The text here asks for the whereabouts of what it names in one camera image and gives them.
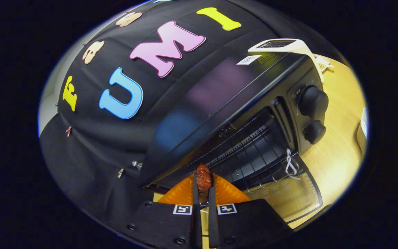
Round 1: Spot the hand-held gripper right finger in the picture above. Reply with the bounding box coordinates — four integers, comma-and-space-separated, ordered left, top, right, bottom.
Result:
208, 174, 294, 249

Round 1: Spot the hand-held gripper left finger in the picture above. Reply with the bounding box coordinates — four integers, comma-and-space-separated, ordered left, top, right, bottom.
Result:
125, 174, 203, 249

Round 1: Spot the reddish-brown meat piece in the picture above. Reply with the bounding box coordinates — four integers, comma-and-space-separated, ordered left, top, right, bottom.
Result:
196, 164, 213, 204

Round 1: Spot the black toaster oven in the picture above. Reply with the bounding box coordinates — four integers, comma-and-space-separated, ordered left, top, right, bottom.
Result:
139, 52, 329, 225

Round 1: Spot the white toaster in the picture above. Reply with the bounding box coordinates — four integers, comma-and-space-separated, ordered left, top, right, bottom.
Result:
247, 38, 324, 83

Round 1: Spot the black backdrop cloth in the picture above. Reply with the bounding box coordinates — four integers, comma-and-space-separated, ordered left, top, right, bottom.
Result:
38, 0, 324, 236

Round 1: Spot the white rectangular dish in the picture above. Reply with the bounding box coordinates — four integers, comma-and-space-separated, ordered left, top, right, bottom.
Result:
356, 107, 369, 156

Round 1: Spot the white string tie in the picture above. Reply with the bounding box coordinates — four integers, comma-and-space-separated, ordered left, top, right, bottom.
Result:
285, 149, 302, 181

